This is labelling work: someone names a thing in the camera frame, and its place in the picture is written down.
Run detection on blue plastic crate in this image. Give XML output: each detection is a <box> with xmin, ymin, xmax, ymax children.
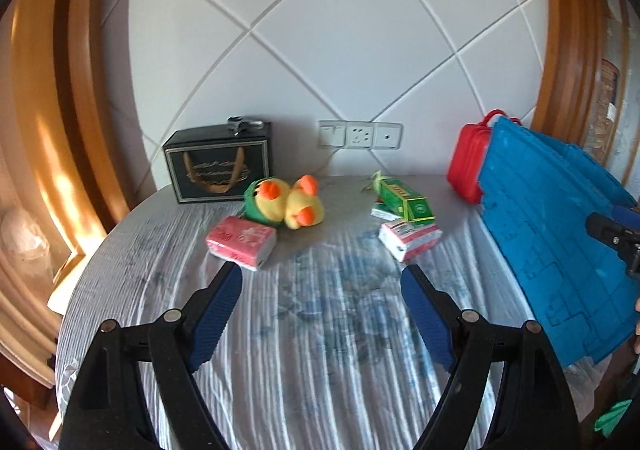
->
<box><xmin>477</xmin><ymin>116</ymin><xmax>640</xmax><ymax>368</ymax></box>

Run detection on green cloth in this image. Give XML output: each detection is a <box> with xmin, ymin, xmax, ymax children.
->
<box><xmin>594</xmin><ymin>397</ymin><xmax>636</xmax><ymax>436</ymax></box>

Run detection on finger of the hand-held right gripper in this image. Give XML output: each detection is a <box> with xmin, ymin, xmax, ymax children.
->
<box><xmin>586</xmin><ymin>212</ymin><xmax>640</xmax><ymax>258</ymax></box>
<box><xmin>611</xmin><ymin>205</ymin><xmax>640</xmax><ymax>231</ymax></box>

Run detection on clear plastic bag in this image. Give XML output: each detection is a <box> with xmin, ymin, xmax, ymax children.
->
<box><xmin>0</xmin><ymin>207</ymin><xmax>53</xmax><ymax>291</ymax></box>

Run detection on white wall switch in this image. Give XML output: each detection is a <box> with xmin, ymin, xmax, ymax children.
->
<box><xmin>318</xmin><ymin>120</ymin><xmax>347</xmax><ymax>148</ymax></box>

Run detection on grey cloth-covered desktop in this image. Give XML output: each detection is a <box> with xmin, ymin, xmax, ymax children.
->
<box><xmin>55</xmin><ymin>175</ymin><xmax>606</xmax><ymax>450</ymax></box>

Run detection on wooden furniture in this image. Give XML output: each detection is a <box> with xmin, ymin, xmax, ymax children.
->
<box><xmin>0</xmin><ymin>250</ymin><xmax>66</xmax><ymax>411</ymax></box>

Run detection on green cardboard box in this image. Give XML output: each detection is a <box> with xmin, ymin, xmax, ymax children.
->
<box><xmin>370</xmin><ymin>200</ymin><xmax>401</xmax><ymax>221</ymax></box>
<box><xmin>365</xmin><ymin>171</ymin><xmax>437</xmax><ymax>223</ymax></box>

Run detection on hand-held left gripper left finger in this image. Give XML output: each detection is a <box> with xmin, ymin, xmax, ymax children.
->
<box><xmin>59</xmin><ymin>261</ymin><xmax>244</xmax><ymax>450</ymax></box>

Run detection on white wall socket panel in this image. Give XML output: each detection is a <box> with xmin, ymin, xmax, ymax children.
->
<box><xmin>374</xmin><ymin>122</ymin><xmax>403</xmax><ymax>151</ymax></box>

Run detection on metal tool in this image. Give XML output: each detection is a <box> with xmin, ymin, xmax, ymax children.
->
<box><xmin>227</xmin><ymin>116</ymin><xmax>263</xmax><ymax>135</ymax></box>

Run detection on black gift box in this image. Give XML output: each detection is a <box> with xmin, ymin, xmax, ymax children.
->
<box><xmin>162</xmin><ymin>122</ymin><xmax>275</xmax><ymax>204</ymax></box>

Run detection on wooden wall frame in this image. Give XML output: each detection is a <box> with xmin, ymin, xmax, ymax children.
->
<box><xmin>530</xmin><ymin>0</ymin><xmax>626</xmax><ymax>165</ymax></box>
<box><xmin>10</xmin><ymin>0</ymin><xmax>161</xmax><ymax>241</ymax></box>

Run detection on red toy suitcase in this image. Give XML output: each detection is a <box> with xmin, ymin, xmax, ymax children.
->
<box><xmin>446</xmin><ymin>110</ymin><xmax>521</xmax><ymax>205</ymax></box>

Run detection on wooden lattice partition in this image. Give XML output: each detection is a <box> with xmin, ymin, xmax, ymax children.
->
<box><xmin>595</xmin><ymin>0</ymin><xmax>640</xmax><ymax>193</ymax></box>

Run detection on pink tissue packet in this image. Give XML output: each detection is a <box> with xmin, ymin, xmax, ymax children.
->
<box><xmin>378</xmin><ymin>219</ymin><xmax>442</xmax><ymax>263</ymax></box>
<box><xmin>205</xmin><ymin>216</ymin><xmax>278</xmax><ymax>271</ymax></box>

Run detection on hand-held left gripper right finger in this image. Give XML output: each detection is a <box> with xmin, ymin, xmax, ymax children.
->
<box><xmin>400</xmin><ymin>264</ymin><xmax>583</xmax><ymax>450</ymax></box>

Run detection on yellow duck plush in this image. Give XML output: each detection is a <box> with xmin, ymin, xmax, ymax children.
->
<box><xmin>243</xmin><ymin>175</ymin><xmax>326</xmax><ymax>231</ymax></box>

